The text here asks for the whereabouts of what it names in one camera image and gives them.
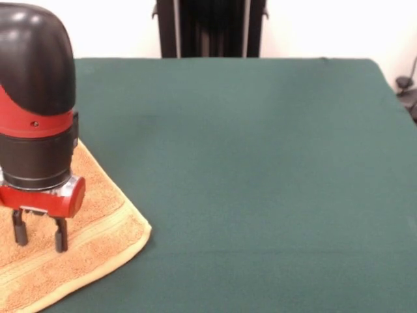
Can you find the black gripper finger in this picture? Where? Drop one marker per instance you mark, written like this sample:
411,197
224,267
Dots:
61,238
20,233

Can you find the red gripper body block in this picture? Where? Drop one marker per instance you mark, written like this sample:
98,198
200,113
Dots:
42,203

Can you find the tan terry towel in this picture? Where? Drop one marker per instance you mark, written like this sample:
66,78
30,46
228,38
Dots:
97,228

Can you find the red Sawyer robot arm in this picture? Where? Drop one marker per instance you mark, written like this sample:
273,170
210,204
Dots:
36,81

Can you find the dark green table cloth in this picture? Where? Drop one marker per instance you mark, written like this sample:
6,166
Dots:
260,163

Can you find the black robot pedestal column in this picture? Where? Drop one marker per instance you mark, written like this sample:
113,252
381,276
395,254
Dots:
211,29

